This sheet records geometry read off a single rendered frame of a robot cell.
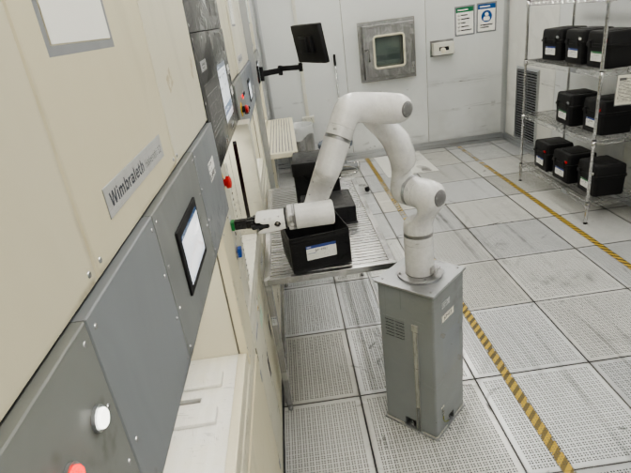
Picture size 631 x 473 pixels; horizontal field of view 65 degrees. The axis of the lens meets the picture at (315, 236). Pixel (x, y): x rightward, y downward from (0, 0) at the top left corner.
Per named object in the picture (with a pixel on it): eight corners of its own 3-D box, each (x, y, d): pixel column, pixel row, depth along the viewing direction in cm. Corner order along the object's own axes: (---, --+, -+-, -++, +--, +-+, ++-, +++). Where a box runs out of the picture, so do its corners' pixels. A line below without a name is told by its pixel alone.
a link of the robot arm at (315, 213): (293, 204, 171) (293, 204, 162) (331, 198, 171) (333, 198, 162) (297, 227, 172) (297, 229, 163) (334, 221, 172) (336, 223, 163)
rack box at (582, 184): (572, 187, 429) (575, 157, 419) (605, 182, 429) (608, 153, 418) (591, 198, 402) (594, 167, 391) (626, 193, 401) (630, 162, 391)
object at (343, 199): (358, 222, 267) (356, 200, 262) (304, 230, 267) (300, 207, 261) (350, 204, 294) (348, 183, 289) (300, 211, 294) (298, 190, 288)
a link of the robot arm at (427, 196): (417, 224, 210) (415, 171, 200) (453, 236, 196) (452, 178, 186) (397, 235, 204) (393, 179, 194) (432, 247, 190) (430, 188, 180)
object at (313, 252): (294, 275, 222) (288, 240, 215) (283, 251, 247) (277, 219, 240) (353, 262, 227) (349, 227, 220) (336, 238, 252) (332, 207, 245)
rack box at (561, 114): (551, 120, 445) (554, 90, 435) (583, 116, 444) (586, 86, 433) (567, 128, 418) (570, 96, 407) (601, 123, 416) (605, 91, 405)
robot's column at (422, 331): (466, 404, 241) (466, 267, 210) (438, 442, 223) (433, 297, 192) (415, 383, 259) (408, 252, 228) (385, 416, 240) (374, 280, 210)
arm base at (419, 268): (451, 268, 210) (451, 229, 203) (428, 289, 198) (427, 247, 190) (411, 259, 222) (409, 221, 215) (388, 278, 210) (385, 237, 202)
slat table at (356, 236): (405, 394, 253) (396, 262, 222) (287, 411, 252) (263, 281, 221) (363, 274, 371) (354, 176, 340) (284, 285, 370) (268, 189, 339)
